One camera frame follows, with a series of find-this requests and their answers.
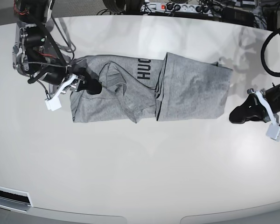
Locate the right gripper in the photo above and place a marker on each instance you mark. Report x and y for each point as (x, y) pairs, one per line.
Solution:
(56, 76)

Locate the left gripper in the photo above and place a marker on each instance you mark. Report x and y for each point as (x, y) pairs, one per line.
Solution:
(253, 110)

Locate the grey t-shirt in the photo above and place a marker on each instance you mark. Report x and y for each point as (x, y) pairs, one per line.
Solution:
(174, 88)

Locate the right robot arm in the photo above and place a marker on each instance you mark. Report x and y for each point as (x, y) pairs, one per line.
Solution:
(37, 56)

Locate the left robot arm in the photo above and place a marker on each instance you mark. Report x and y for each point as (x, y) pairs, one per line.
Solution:
(253, 110)

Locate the black box background right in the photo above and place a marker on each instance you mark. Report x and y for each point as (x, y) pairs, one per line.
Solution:
(235, 16)

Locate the white power strip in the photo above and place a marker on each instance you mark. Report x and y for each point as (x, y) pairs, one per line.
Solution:
(167, 8)

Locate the white slotted bracket table edge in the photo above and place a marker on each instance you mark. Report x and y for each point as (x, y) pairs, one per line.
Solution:
(17, 200)

